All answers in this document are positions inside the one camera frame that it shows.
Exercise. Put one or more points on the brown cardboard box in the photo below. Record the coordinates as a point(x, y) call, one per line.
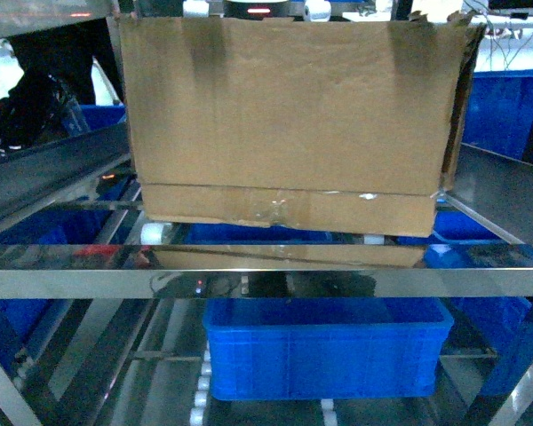
point(334, 126)

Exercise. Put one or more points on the metal roller shelf rack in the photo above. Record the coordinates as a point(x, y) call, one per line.
point(93, 325)

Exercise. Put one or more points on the blue plastic bin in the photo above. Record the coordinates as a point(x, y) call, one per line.
point(316, 348)
point(499, 115)

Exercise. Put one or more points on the blue plastic bin upper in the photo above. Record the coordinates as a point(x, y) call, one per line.
point(499, 115)

